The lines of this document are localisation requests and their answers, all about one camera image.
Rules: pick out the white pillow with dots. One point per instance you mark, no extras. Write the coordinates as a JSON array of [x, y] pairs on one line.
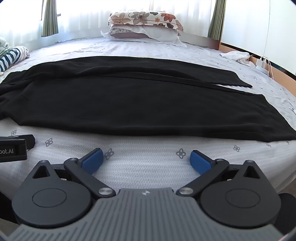
[[161, 35]]

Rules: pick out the floral pillow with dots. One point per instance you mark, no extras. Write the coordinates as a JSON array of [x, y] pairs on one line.
[[143, 18]]

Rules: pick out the striped cloth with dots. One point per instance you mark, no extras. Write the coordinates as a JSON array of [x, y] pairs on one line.
[[11, 58]]

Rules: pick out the black pants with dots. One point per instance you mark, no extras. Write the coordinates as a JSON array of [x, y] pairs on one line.
[[138, 104]]

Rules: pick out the bed with white patterned sheet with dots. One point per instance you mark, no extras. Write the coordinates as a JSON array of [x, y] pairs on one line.
[[143, 169]]

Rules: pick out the white charger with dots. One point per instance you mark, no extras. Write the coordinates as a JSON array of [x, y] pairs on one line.
[[261, 63]]

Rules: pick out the folded pale green quilt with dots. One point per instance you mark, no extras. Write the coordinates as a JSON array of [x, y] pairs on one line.
[[3, 45]]

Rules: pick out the crumpled white cloth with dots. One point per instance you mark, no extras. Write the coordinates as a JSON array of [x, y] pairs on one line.
[[235, 56]]

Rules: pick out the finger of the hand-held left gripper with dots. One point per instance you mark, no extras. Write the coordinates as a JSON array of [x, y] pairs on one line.
[[29, 141]]

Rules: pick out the green curtain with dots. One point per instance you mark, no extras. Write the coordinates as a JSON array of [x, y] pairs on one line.
[[217, 20], [49, 18]]

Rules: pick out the white sheer curtain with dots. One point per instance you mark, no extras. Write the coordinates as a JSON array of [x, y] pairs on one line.
[[87, 18]]

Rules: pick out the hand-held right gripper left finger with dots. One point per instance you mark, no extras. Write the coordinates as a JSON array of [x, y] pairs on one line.
[[92, 161]]

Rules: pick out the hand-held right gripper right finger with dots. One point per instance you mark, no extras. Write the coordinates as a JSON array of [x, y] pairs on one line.
[[200, 161]]

